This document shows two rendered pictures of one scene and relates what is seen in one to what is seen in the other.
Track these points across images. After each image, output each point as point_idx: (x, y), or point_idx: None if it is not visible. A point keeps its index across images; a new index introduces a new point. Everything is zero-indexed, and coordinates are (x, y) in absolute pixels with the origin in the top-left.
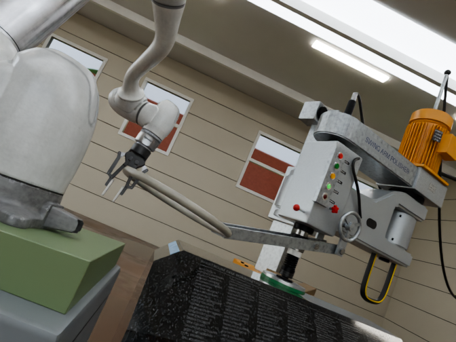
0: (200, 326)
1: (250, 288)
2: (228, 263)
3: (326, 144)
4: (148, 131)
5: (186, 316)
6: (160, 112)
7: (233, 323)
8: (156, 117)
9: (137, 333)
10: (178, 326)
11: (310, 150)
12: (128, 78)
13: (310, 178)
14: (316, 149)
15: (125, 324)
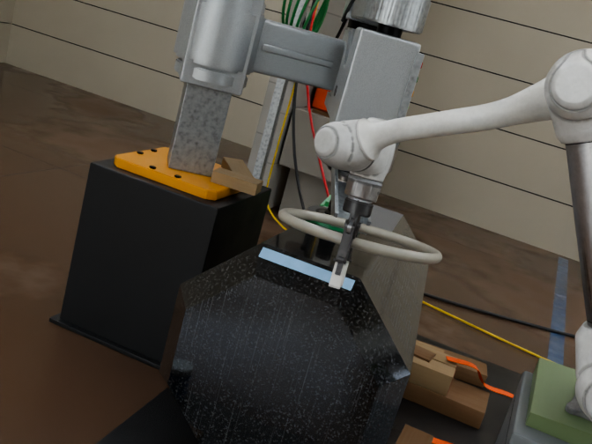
0: (404, 338)
1: (381, 267)
2: (325, 242)
3: (402, 47)
4: (381, 183)
5: (400, 339)
6: (392, 151)
7: (402, 314)
8: (389, 161)
9: (390, 383)
10: (405, 353)
11: (373, 48)
12: (404, 140)
13: (382, 96)
14: (385, 49)
15: (334, 381)
